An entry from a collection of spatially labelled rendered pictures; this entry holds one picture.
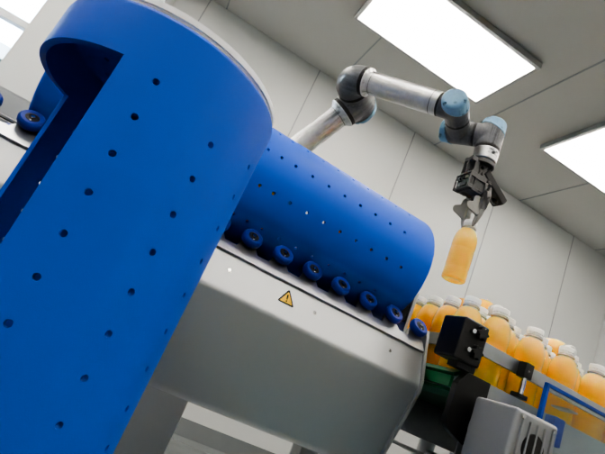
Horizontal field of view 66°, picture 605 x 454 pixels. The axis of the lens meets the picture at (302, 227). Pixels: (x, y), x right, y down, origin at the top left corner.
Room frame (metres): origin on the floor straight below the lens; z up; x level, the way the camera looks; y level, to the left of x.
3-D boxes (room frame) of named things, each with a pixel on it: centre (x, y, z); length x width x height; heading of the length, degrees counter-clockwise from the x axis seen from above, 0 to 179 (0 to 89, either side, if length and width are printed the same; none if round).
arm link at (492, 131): (1.26, -0.42, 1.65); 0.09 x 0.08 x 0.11; 62
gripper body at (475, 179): (1.26, -0.42, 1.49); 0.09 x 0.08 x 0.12; 104
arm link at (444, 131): (1.29, -0.33, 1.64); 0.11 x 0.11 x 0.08; 62
